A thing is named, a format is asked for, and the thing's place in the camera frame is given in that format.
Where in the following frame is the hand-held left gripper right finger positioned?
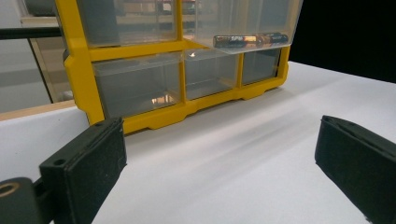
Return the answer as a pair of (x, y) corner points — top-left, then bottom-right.
(314, 115), (396, 224)

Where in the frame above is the black battery with orange end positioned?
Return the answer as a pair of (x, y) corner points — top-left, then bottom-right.
(213, 35), (260, 49)
(255, 32), (290, 47)

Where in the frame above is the light wooden cabinet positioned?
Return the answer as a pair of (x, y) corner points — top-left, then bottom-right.
(17, 0), (75, 105)

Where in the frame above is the dark curtain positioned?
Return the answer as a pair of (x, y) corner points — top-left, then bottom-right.
(289, 0), (396, 84)

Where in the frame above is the wooden table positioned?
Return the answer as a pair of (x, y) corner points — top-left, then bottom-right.
(0, 99), (78, 122)

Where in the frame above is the black horizontal frame bar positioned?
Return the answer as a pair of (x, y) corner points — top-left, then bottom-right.
(0, 26), (64, 41)

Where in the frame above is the clear plastic drawer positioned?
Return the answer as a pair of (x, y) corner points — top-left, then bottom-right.
(182, 0), (304, 56)

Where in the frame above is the yellow and black organizer box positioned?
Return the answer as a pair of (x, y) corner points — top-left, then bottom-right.
(54, 0), (304, 135)

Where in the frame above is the set of small translucent drawers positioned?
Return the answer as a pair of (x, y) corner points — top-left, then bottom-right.
(76, 0), (282, 119)

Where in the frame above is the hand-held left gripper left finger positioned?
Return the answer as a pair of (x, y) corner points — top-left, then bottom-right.
(39, 116), (128, 224)

